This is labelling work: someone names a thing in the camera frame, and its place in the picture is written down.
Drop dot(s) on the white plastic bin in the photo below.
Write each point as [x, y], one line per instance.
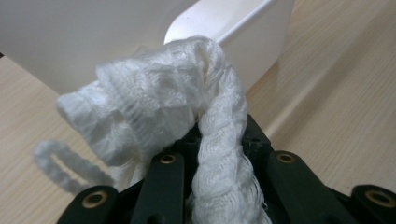
[249, 31]

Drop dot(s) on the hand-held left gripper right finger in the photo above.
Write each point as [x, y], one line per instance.
[289, 193]

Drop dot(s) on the white cloth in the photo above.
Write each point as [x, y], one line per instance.
[155, 99]

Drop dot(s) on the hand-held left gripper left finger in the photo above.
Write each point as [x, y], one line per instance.
[162, 193]

